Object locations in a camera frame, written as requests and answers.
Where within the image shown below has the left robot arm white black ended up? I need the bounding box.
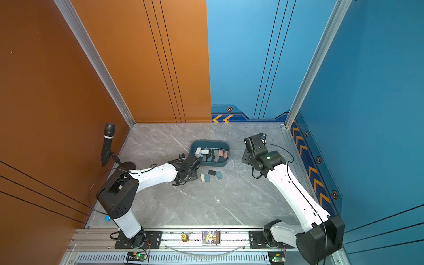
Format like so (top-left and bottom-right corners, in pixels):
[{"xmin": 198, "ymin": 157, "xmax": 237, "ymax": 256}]
[{"xmin": 96, "ymin": 159, "xmax": 201, "ymax": 240}]

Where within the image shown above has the black round microphone base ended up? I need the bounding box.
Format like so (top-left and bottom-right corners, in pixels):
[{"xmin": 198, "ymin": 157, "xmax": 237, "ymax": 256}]
[{"xmin": 118, "ymin": 162, "xmax": 136, "ymax": 171}]

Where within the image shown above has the left green circuit board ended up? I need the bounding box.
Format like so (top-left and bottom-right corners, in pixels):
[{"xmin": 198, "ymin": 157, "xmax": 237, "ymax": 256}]
[{"xmin": 125, "ymin": 252, "xmax": 149, "ymax": 265}]

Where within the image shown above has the black microphone on stand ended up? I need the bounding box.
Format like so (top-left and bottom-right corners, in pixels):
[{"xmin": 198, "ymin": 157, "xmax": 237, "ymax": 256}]
[{"xmin": 101, "ymin": 123, "xmax": 120, "ymax": 167}]

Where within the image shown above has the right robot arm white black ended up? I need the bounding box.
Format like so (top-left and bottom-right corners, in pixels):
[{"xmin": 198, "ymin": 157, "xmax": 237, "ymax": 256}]
[{"xmin": 242, "ymin": 150, "xmax": 345, "ymax": 265}]

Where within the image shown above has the colourful card on rail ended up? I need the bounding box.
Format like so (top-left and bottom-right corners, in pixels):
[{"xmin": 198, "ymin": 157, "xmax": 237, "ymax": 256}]
[{"xmin": 201, "ymin": 230, "xmax": 221, "ymax": 246}]

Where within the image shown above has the teal plastic storage box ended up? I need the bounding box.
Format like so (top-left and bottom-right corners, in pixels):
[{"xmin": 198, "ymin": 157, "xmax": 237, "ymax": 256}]
[{"xmin": 189, "ymin": 140, "xmax": 230, "ymax": 167}]

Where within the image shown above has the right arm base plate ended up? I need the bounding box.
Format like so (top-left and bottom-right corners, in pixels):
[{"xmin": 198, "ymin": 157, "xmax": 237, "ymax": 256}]
[{"xmin": 249, "ymin": 230, "xmax": 294, "ymax": 249}]

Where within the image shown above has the aluminium front rail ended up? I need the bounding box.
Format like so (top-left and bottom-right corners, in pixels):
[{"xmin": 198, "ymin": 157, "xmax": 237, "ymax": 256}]
[{"xmin": 66, "ymin": 228, "xmax": 345, "ymax": 252}]

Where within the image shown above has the green circuit board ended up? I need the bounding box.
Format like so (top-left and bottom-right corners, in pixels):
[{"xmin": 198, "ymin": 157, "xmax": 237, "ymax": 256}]
[
  {"xmin": 125, "ymin": 252, "xmax": 149, "ymax": 265},
  {"xmin": 268, "ymin": 252, "xmax": 286, "ymax": 265}
]

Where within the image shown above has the brass knob on rail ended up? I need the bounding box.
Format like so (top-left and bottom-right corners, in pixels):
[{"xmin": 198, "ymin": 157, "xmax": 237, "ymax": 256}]
[{"xmin": 181, "ymin": 234, "xmax": 189, "ymax": 242}]

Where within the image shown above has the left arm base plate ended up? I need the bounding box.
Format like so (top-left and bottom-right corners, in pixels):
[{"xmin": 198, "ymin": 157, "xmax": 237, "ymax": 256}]
[{"xmin": 112, "ymin": 230, "xmax": 162, "ymax": 250}]

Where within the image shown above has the right green circuit board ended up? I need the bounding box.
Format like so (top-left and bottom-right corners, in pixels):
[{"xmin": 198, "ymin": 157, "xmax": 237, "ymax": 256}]
[{"xmin": 268, "ymin": 252, "xmax": 286, "ymax": 265}]

